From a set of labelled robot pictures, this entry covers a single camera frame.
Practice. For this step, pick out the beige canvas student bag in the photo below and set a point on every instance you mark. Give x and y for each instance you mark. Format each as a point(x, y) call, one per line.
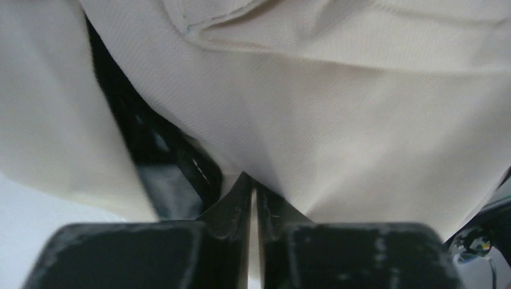
point(356, 111)

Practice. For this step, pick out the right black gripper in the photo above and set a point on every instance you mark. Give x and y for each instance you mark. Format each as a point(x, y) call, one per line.
point(489, 229)

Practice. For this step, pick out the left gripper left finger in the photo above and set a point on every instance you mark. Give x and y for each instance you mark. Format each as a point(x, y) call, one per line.
point(209, 252)

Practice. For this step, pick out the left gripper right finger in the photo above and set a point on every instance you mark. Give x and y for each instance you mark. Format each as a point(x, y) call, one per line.
point(296, 252)

